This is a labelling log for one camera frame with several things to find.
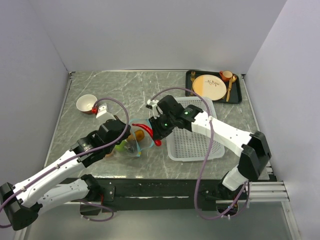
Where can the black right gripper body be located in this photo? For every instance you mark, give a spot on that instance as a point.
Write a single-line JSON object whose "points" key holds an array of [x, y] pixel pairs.
{"points": [[164, 125]]}

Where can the white brown bowl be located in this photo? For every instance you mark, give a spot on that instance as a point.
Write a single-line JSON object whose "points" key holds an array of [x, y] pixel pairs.
{"points": [[85, 103]]}

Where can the gold fork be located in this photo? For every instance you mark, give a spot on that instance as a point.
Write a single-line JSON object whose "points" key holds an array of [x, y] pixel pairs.
{"points": [[192, 79]]}

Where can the green apple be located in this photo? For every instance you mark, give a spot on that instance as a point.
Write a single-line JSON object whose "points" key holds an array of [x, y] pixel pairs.
{"points": [[121, 147]]}

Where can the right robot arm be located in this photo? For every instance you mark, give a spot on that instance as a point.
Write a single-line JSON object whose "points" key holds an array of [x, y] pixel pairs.
{"points": [[251, 148]]}

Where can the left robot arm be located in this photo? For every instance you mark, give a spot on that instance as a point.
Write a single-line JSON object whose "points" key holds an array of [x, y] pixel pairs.
{"points": [[23, 202]]}

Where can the dark purple mangosteen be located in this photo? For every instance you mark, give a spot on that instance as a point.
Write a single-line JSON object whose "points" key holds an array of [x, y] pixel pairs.
{"points": [[130, 147]]}

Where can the white plastic basket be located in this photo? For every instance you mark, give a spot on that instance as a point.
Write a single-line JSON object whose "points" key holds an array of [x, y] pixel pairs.
{"points": [[185, 146]]}

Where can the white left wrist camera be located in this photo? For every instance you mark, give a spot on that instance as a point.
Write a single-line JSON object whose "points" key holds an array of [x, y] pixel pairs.
{"points": [[102, 114]]}

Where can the clear zip top bag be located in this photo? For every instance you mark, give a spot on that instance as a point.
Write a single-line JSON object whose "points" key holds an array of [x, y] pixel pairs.
{"points": [[143, 145]]}

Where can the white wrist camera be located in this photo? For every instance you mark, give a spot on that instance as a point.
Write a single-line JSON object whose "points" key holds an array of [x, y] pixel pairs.
{"points": [[102, 114], [153, 105]]}

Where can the black serving tray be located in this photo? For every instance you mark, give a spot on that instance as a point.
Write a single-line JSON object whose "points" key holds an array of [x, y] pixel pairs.
{"points": [[235, 94]]}

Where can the gold spoon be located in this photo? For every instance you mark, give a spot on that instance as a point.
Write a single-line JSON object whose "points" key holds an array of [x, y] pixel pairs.
{"points": [[231, 81]]}

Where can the cream orange plate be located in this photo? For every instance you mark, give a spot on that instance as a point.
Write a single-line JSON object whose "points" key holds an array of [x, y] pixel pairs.
{"points": [[209, 86]]}

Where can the red chili pepper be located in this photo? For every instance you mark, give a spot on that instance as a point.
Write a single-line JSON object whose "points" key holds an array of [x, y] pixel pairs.
{"points": [[149, 130]]}

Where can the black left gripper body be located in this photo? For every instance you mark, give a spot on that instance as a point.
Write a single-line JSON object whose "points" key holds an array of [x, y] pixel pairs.
{"points": [[122, 132]]}

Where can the orange coffee cup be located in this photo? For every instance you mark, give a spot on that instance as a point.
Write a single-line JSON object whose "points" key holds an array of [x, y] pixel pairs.
{"points": [[225, 75]]}

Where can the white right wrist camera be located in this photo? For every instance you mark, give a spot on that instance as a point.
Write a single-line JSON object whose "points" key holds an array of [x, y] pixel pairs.
{"points": [[153, 105]]}

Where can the pink peach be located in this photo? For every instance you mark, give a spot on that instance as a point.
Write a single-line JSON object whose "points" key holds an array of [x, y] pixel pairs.
{"points": [[109, 155]]}

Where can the brown kiwi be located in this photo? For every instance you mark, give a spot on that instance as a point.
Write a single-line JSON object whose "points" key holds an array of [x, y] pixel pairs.
{"points": [[139, 135]]}

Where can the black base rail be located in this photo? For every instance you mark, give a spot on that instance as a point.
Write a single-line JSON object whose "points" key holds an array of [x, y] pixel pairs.
{"points": [[125, 194]]}

